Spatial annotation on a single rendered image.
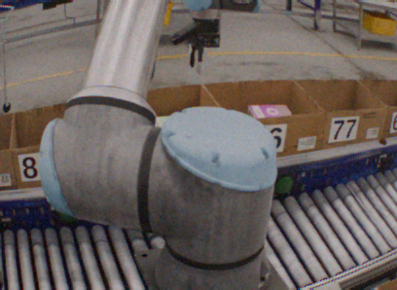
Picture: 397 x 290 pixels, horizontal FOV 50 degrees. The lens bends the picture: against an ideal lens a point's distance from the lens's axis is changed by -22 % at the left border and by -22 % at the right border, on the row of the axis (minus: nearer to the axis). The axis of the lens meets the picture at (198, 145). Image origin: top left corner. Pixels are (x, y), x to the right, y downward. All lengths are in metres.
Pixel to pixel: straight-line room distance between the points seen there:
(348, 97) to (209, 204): 1.73
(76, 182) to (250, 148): 0.24
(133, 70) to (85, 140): 0.13
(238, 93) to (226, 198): 1.41
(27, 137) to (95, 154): 1.26
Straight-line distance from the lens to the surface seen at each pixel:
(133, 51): 0.77
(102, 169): 0.68
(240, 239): 0.70
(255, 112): 2.00
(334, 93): 2.27
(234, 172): 0.63
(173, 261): 0.75
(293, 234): 1.75
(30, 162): 1.65
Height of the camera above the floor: 1.87
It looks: 31 degrees down
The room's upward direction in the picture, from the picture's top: 3 degrees clockwise
